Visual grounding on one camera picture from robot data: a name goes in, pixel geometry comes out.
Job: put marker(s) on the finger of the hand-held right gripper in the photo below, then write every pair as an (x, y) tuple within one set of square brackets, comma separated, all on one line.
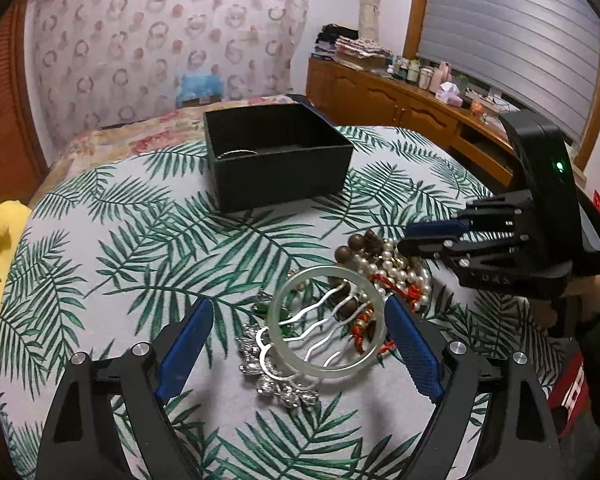
[(430, 229), (420, 247)]

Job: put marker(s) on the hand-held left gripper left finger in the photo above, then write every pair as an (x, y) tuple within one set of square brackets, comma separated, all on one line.
[(187, 350)]

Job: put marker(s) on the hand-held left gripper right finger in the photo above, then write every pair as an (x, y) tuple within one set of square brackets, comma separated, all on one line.
[(412, 345)]

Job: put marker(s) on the pale jade bangle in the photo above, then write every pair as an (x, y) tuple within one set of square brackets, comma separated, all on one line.
[(275, 321)]

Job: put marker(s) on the black jewelry box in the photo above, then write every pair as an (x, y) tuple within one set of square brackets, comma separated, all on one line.
[(280, 175)]

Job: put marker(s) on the person's right hand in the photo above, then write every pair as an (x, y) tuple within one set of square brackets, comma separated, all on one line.
[(587, 297)]

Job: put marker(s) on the green gem brooch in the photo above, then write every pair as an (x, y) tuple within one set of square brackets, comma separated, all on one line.
[(262, 308)]

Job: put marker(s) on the leaf print tablecloth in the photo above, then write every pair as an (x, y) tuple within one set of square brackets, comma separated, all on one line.
[(130, 270)]

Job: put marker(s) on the silver hair comb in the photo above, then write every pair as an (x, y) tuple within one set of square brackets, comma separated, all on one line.
[(280, 391)]

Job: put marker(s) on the pink tissue box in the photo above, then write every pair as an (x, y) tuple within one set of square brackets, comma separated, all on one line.
[(449, 94)]

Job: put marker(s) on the wooden cabinet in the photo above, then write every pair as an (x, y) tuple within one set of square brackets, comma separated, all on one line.
[(370, 100)]

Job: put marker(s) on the row of cosmetic bottles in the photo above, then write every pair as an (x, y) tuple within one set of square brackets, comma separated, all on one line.
[(420, 72)]

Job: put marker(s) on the red printed bag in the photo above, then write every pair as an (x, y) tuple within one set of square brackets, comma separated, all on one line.
[(570, 390)]

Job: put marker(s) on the grey window blind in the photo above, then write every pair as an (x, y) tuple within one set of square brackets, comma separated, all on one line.
[(510, 35)]

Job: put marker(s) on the stack of folded clothes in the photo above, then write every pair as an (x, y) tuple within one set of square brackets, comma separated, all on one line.
[(352, 45)]

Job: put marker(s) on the yellow plush toy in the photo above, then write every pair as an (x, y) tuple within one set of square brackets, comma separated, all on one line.
[(2, 270)]

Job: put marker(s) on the silver bangle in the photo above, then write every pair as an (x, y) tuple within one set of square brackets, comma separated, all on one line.
[(235, 153)]

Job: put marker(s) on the cream lace curtain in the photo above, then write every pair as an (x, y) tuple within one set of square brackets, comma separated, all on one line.
[(370, 0)]

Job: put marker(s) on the blue plush toy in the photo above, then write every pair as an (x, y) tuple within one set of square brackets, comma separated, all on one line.
[(200, 85)]

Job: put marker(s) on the wooden window frame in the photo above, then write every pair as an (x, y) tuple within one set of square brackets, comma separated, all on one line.
[(414, 10)]

